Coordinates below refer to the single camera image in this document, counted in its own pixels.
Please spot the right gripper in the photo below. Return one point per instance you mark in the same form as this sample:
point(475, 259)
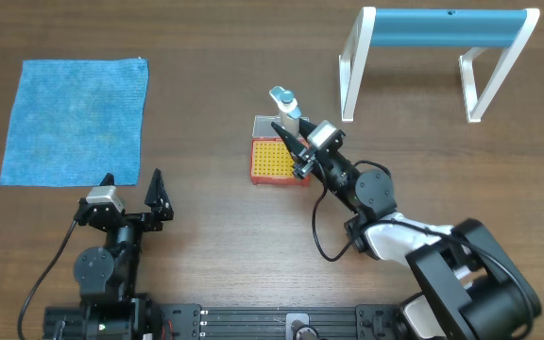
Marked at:
point(313, 159)

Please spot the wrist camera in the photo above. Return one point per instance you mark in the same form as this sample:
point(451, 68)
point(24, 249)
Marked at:
point(106, 197)
point(323, 134)

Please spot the red and yellow tip box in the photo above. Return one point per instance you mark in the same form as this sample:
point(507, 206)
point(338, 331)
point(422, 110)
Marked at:
point(268, 163)

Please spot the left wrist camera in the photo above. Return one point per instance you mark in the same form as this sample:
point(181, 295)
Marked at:
point(106, 197)

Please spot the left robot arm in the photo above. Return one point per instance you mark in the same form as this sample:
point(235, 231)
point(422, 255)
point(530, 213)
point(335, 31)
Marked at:
point(95, 271)

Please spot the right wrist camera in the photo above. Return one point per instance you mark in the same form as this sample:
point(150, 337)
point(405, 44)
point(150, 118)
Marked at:
point(323, 134)

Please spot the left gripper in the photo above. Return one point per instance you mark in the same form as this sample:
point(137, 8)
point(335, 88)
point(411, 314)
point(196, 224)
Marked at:
point(109, 219)

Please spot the white pipette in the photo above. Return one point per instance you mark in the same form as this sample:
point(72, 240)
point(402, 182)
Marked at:
point(289, 113)

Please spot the mounting rail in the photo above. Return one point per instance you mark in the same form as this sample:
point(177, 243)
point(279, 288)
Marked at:
point(253, 321)

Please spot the blue cloth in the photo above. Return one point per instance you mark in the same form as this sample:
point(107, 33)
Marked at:
point(73, 123)

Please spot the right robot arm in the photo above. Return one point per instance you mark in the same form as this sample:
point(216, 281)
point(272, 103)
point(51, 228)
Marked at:
point(376, 189)

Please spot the white and blue stand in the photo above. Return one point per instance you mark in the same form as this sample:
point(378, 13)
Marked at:
point(447, 28)

